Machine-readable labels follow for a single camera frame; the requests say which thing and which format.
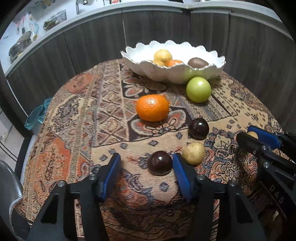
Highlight small yellow round fruit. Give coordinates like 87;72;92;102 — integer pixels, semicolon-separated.
182;142;206;166
247;131;258;139

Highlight dark passion fruit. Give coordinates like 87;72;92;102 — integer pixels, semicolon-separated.
188;118;209;140
147;151;173;176

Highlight brown kiwi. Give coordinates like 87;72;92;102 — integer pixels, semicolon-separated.
188;57;209;69

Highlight large orange mandarin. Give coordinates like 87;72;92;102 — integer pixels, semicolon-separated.
166;59;183;67

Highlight yellow lemon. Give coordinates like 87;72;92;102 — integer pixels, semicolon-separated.
154;49;172;63

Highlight yellow mango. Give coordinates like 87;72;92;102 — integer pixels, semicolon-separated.
152;60;165;66

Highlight chrome kitchen faucet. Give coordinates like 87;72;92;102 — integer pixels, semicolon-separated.
75;0;89;15

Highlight grey chair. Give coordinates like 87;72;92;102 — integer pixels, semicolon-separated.
0;161;23;233

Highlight green apple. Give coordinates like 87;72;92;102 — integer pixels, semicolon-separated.
186;77;212;103

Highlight small orange mandarin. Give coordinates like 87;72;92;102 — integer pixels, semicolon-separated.
135;94;170;122

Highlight patterned woven tablecloth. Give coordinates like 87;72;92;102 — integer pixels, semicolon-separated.
15;60;283;240

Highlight white scalloped fruit bowl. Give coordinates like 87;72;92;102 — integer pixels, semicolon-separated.
120;40;226;84

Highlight stacked pots with lid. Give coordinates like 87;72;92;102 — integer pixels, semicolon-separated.
9;31;32;63

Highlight wire sponge rack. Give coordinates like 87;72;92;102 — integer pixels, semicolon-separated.
43;10;67;31

